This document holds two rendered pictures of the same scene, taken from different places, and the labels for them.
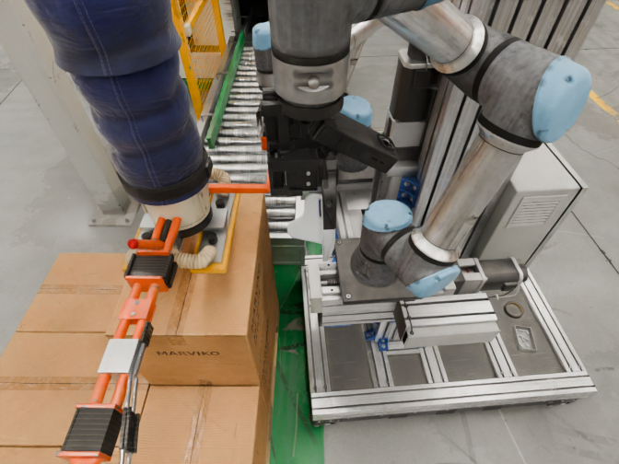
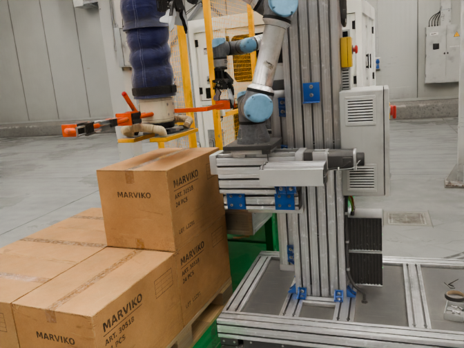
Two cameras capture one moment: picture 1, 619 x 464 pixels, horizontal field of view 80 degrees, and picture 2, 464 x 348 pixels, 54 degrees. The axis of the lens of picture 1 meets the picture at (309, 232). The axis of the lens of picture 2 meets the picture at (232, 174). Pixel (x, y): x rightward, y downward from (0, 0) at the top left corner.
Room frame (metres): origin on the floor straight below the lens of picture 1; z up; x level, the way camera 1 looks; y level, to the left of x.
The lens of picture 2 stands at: (-1.28, -0.91, 1.35)
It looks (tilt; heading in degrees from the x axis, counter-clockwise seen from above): 12 degrees down; 24
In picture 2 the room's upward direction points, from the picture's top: 5 degrees counter-clockwise
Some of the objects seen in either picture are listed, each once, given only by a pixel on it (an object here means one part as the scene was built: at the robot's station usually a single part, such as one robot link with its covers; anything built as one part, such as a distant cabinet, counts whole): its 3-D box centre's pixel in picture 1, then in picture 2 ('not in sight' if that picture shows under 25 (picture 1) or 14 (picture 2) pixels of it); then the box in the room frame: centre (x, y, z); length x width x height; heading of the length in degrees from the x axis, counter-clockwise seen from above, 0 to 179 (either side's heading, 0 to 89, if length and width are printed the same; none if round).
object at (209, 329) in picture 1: (209, 284); (166, 193); (0.76, 0.38, 0.74); 0.60 x 0.40 x 0.40; 0
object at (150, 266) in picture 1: (151, 271); (128, 118); (0.52, 0.38, 1.18); 0.10 x 0.08 x 0.06; 90
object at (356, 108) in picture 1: (353, 120); not in sight; (1.13, -0.15, 1.20); 0.13 x 0.12 x 0.14; 46
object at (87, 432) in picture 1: (92, 432); (76, 129); (0.17, 0.39, 1.18); 0.08 x 0.07 x 0.05; 0
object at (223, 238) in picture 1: (216, 223); (175, 132); (0.77, 0.28, 1.08); 0.34 x 0.10 x 0.05; 0
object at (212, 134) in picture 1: (224, 78); not in sight; (2.65, 0.63, 0.60); 1.60 x 0.10 x 0.09; 0
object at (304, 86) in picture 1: (310, 74); not in sight; (0.36, 0.00, 1.74); 0.08 x 0.08 x 0.05
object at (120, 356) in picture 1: (122, 359); (99, 126); (0.30, 0.38, 1.18); 0.07 x 0.07 x 0.04; 0
